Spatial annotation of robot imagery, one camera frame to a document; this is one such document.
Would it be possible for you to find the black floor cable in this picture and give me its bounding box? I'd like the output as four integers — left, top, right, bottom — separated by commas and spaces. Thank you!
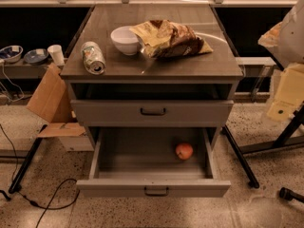
0, 123, 81, 228

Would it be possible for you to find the yellow brown chip bag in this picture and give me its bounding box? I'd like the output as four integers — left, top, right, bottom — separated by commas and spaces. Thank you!
130, 20, 213, 58

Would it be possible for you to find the green white soda can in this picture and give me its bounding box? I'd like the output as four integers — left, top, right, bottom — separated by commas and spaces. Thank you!
81, 41, 105, 75

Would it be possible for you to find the grey drawer cabinet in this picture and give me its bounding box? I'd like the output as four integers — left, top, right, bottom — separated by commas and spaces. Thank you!
61, 3, 243, 143

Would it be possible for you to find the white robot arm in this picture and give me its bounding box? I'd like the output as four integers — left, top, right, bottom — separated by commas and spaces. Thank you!
258, 0, 304, 121

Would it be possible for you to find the blue patterned bowl left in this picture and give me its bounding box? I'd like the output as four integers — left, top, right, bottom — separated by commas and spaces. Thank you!
0, 46, 23, 64

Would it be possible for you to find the brown cardboard box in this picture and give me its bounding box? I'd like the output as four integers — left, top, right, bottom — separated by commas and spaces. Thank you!
27, 64, 94, 151

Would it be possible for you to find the black metal stand frame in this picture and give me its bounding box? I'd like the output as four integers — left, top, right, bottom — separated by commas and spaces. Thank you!
221, 104, 304, 189

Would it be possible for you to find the red apple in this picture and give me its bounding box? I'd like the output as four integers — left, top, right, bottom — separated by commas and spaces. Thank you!
176, 142, 193, 161

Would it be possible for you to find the white paper cup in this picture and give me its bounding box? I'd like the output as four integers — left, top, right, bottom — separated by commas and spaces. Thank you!
47, 45, 65, 66

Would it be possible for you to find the black left table leg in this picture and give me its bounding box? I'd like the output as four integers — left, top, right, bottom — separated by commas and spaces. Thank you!
9, 137, 43, 194

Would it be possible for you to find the blue patterned bowl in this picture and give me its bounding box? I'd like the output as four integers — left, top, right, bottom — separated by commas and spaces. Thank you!
24, 48, 48, 66
0, 46, 23, 64

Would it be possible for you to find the black caster wheel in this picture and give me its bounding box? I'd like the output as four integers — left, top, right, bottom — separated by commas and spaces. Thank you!
279, 187, 304, 203

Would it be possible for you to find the closed grey upper drawer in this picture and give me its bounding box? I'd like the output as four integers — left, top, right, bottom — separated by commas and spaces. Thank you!
71, 100, 234, 127

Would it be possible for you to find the blue patterned bowl right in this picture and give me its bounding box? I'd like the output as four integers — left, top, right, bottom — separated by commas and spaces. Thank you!
24, 48, 48, 66

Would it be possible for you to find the open grey middle drawer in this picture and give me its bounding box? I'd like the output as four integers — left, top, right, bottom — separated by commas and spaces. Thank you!
77, 127, 231, 198

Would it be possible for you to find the white ceramic bowl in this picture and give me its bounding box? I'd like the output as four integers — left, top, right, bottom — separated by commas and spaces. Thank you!
110, 26, 141, 55

